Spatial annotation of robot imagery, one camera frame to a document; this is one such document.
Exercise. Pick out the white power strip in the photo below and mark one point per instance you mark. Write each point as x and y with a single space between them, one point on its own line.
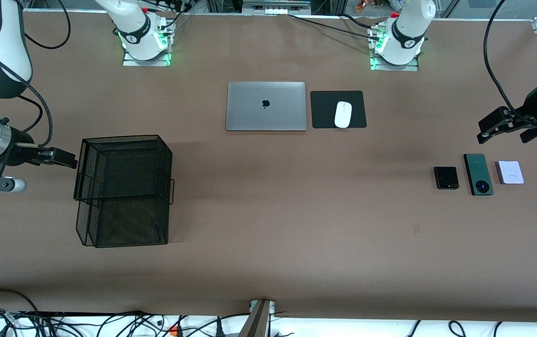
275 10

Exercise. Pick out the lavender flip phone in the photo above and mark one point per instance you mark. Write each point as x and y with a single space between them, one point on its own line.
511 172

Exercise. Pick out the black power plug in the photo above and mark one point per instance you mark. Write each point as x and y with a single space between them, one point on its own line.
219 331

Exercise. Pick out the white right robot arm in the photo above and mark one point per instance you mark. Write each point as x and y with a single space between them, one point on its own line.
11 51

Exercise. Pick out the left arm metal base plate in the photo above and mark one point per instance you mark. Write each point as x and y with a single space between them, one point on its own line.
413 68

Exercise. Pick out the black mesh two-tier tray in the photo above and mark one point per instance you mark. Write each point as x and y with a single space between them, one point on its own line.
128 220

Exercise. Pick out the white computer mouse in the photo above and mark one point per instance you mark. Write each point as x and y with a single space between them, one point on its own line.
343 114

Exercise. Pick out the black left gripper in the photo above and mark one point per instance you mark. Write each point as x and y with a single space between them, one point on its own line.
532 111

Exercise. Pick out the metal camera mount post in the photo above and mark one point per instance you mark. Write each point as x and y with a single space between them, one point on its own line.
257 323

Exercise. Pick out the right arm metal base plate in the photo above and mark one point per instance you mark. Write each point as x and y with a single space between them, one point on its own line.
130 62

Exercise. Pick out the silver closed laptop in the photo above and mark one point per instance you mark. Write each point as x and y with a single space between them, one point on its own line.
250 112

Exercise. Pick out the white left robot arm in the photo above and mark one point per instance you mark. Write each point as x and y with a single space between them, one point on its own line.
406 28

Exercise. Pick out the black square flip phone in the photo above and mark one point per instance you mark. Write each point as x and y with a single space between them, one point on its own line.
446 178

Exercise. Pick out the black mouse pad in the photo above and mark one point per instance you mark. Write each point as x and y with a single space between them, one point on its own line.
324 110

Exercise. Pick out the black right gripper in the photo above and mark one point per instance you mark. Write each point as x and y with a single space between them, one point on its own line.
19 146

